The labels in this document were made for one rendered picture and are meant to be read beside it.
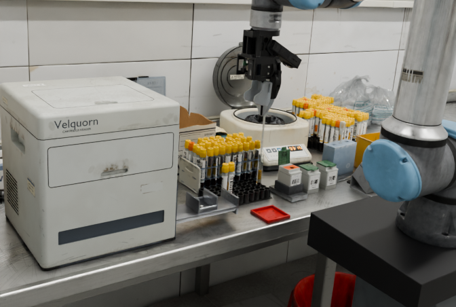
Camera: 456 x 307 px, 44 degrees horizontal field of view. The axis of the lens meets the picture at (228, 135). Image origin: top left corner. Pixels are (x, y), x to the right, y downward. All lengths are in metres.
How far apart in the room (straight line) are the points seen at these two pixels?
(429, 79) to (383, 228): 0.35
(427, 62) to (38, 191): 0.71
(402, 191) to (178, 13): 1.03
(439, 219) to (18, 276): 0.80
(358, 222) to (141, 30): 0.91
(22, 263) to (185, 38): 0.96
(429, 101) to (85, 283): 0.70
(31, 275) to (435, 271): 0.73
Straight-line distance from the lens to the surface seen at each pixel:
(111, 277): 1.14
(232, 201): 1.31
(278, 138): 1.68
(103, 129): 1.06
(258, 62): 1.33
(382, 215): 1.27
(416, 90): 1.02
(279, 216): 1.36
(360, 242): 1.15
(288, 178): 1.45
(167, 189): 1.16
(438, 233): 1.20
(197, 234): 1.25
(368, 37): 2.40
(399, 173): 1.03
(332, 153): 1.60
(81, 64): 1.71
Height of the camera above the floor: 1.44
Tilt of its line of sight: 17 degrees down
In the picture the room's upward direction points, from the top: 4 degrees clockwise
